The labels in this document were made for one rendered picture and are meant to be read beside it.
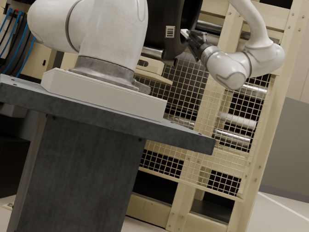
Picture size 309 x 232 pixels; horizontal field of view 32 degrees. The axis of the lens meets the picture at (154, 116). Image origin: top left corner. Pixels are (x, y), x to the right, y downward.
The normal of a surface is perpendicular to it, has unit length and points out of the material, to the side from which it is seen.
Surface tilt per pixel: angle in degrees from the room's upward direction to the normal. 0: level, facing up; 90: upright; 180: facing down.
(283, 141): 90
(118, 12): 79
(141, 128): 90
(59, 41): 139
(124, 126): 90
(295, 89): 90
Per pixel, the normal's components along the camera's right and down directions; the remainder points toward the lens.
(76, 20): -0.62, -0.17
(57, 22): -0.53, 0.05
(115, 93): 0.27, 0.11
